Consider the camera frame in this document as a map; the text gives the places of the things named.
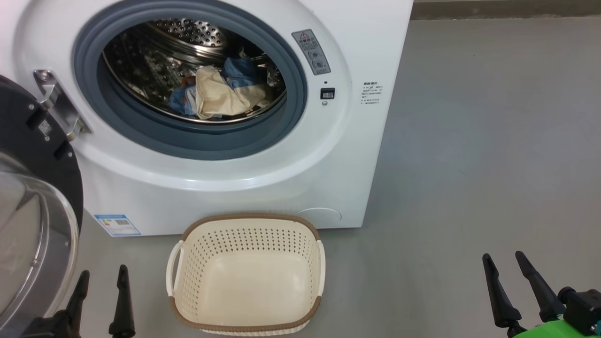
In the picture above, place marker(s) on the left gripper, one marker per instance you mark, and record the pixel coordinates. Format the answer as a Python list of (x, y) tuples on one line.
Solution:
[(51, 328)]

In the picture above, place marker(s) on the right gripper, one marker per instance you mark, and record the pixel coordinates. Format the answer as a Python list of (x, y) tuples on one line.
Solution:
[(582, 310)]

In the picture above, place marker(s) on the black round washer door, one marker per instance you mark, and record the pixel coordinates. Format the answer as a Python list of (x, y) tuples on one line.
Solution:
[(42, 197)]

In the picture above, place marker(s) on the cream and blue garment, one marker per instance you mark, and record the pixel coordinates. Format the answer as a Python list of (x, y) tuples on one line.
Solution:
[(218, 96)]

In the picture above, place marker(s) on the white front-load washing machine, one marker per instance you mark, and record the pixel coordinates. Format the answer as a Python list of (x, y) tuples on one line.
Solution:
[(281, 188)]

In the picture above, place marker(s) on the black door latch socket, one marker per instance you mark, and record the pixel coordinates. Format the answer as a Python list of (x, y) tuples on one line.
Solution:
[(327, 93)]

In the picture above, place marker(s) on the blue energy label sticker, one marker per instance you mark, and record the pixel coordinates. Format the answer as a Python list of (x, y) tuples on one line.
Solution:
[(117, 225)]

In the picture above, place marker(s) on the cream perforated laundry basket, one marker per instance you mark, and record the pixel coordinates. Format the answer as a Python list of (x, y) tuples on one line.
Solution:
[(244, 281)]

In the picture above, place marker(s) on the round filter cover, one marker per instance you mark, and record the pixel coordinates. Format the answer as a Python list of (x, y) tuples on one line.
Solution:
[(319, 217)]

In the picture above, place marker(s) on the printed text label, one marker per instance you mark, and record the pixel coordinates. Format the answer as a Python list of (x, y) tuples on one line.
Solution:
[(372, 93)]

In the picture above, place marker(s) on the grey warning sticker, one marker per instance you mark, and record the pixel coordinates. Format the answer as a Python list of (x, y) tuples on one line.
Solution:
[(311, 51)]

